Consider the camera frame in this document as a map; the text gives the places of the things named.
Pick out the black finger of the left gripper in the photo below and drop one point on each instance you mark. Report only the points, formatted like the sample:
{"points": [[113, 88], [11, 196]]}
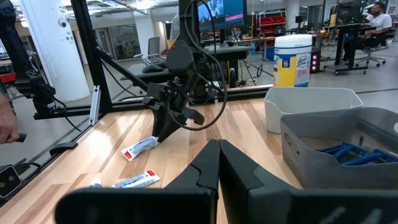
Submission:
{"points": [[164, 124], [192, 115]]}

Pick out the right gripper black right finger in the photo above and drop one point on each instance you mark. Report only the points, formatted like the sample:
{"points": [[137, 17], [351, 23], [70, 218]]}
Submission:
{"points": [[280, 208]]}

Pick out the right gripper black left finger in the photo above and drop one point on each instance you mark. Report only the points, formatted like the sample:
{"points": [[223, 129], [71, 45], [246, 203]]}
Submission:
{"points": [[140, 208]]}

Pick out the small white toothpaste tube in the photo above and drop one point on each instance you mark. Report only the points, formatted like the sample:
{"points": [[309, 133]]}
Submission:
{"points": [[136, 180], [138, 148]]}

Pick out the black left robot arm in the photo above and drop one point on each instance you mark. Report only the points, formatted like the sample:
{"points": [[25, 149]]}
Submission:
{"points": [[180, 59]]}

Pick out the black computer mouse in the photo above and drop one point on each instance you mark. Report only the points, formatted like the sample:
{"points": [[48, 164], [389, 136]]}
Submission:
{"points": [[152, 68]]}

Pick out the black keyboard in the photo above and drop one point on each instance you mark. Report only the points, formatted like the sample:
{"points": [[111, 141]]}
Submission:
{"points": [[155, 61]]}

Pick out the dark computer desk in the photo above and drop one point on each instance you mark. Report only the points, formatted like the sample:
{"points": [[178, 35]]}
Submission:
{"points": [[140, 74]]}

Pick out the tan cardboard box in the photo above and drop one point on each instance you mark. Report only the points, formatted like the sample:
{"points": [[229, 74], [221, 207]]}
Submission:
{"points": [[170, 44]]}

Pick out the grey office chair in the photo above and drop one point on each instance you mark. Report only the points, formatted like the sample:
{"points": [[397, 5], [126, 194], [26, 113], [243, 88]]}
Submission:
{"points": [[373, 51], [153, 46]]}

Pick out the black upright device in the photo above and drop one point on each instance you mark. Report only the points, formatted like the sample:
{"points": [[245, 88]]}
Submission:
{"points": [[232, 77]]}

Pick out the dark grey plastic bin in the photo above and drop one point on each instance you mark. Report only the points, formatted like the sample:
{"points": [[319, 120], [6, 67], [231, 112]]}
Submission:
{"points": [[326, 174]]}

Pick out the person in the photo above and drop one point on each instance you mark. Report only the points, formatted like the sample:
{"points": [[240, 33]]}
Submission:
{"points": [[174, 28], [381, 21]]}

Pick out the grey-top desk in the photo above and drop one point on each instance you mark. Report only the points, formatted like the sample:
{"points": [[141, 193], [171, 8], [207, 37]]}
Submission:
{"points": [[236, 49]]}

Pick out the light grey plastic bin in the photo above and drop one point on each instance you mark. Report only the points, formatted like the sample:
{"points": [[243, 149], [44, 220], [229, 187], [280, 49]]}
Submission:
{"points": [[280, 118]]}

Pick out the monitor with blue screen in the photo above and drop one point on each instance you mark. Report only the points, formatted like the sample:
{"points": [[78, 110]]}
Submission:
{"points": [[230, 12]]}

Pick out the yellow white wipes canister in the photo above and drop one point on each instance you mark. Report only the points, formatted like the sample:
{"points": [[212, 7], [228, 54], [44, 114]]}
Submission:
{"points": [[292, 62]]}

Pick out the white round pillar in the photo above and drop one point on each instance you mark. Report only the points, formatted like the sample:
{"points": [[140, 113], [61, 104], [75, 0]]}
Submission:
{"points": [[62, 62]]}

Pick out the red storage bins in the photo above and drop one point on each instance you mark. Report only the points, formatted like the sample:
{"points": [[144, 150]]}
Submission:
{"points": [[270, 21]]}

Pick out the black device with lights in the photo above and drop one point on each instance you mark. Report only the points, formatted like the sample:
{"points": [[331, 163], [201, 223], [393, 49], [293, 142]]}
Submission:
{"points": [[315, 62]]}

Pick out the grey dome sensor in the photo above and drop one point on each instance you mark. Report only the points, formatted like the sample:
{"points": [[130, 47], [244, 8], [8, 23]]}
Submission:
{"points": [[62, 22]]}

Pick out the person's hand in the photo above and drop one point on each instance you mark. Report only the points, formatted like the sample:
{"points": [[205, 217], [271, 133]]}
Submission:
{"points": [[7, 124]]}

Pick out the black work table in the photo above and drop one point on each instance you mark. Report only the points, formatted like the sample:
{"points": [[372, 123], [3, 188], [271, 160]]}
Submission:
{"points": [[342, 46]]}

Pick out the black monitor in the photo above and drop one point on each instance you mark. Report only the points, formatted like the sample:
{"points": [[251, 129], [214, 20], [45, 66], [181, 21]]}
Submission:
{"points": [[349, 11]]}

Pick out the silver aluminium bracket bar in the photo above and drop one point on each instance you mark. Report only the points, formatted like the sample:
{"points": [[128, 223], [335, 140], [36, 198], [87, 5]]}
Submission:
{"points": [[94, 105]]}

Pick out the black frame clamp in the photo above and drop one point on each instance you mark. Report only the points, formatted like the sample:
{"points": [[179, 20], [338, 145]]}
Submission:
{"points": [[63, 147]]}

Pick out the black table-level camera box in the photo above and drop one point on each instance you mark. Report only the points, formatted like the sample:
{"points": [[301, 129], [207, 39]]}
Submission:
{"points": [[9, 182]]}

